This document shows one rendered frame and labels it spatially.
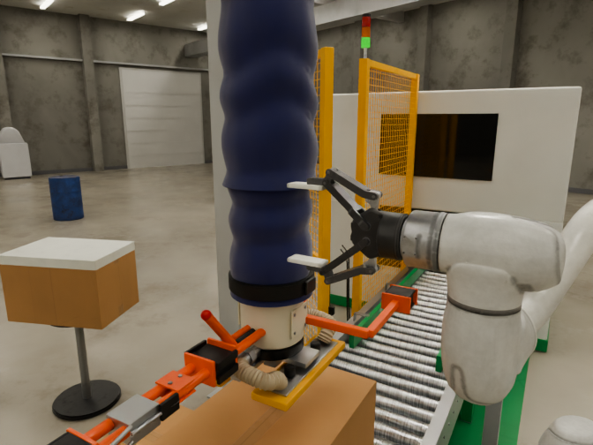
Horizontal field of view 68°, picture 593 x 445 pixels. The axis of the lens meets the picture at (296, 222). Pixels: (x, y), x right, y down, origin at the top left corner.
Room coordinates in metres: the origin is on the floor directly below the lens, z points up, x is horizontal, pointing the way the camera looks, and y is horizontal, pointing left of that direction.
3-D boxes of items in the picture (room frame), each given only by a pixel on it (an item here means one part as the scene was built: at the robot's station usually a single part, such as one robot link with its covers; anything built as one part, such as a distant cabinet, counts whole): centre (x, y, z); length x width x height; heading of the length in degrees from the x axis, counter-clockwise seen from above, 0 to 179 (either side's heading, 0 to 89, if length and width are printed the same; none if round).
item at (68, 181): (7.90, 4.16, 0.39); 0.52 x 0.51 x 0.77; 40
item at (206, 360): (0.89, 0.19, 1.23); 0.10 x 0.08 x 0.06; 60
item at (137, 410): (0.70, 0.30, 1.23); 0.07 x 0.07 x 0.04; 60
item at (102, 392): (2.51, 1.34, 0.31); 0.40 x 0.40 x 0.62
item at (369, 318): (2.88, -0.67, 0.60); 1.60 x 0.11 x 0.09; 150
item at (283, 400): (1.06, -0.02, 1.13); 0.34 x 0.10 x 0.05; 150
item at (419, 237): (0.66, -0.20, 1.58); 0.09 x 0.06 x 0.09; 149
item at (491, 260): (0.60, -0.29, 1.56); 0.16 x 0.11 x 0.13; 59
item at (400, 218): (0.69, -0.13, 1.58); 0.09 x 0.07 x 0.08; 59
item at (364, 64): (3.17, -0.66, 1.05); 1.17 x 0.10 x 2.10; 150
